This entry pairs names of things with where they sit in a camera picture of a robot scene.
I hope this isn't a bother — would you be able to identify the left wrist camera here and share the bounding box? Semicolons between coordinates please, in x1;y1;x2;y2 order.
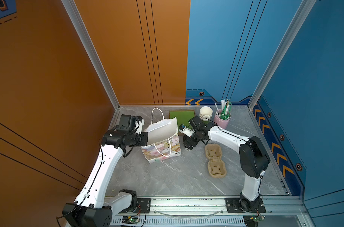
134;116;145;134

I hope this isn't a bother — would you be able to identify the stack of pulp cup carriers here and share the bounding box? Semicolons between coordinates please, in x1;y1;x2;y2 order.
205;144;227;178

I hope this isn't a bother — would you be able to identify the stack of paper cups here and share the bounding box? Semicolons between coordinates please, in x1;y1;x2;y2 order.
199;106;213;122

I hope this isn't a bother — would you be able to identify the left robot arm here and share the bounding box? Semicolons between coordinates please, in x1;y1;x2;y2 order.
62;114;148;227

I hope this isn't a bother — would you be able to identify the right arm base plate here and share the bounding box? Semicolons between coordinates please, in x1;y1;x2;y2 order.
225;197;266;213

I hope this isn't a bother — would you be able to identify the aluminium front rail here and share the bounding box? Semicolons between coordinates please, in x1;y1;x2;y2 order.
138;195;308;216

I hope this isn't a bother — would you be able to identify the small right circuit board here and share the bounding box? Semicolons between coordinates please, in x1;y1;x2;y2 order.
243;216;266;227

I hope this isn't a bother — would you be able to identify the green circuit board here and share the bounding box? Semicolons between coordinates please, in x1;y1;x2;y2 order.
121;216;142;227

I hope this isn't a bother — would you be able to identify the cartoon animal paper gift bag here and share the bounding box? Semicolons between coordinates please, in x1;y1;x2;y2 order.
141;115;181;164

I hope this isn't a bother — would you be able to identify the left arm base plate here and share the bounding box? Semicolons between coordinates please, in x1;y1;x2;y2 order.
126;198;151;214

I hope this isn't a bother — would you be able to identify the green paper napkin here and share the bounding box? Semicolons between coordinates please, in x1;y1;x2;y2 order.
169;110;195;128

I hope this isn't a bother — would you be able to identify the black plastic cup lid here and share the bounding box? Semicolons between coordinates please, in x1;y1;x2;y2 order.
183;140;195;151

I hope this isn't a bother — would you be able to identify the pink straw holder cup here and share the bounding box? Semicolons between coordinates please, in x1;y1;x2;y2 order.
214;109;231;129

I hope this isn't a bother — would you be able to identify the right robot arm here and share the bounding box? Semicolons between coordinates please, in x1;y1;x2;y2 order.
179;116;270;214

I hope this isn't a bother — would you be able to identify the bundle of wrapped straws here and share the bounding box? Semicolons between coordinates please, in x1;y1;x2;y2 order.
215;99;232;120

